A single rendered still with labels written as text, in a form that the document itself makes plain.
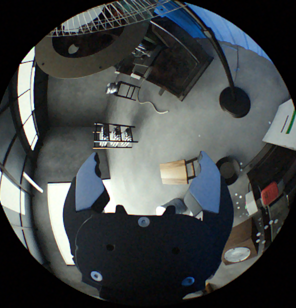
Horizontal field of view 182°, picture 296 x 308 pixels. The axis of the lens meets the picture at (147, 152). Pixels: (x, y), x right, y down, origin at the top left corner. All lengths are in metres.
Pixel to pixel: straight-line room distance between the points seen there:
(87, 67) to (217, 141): 1.33
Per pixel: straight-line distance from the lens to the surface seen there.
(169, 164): 1.01
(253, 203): 0.55
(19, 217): 4.55
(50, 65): 0.88
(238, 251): 1.25
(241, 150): 1.10
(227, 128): 1.12
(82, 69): 0.79
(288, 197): 0.53
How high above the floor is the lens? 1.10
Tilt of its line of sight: 37 degrees down
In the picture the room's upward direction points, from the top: 92 degrees counter-clockwise
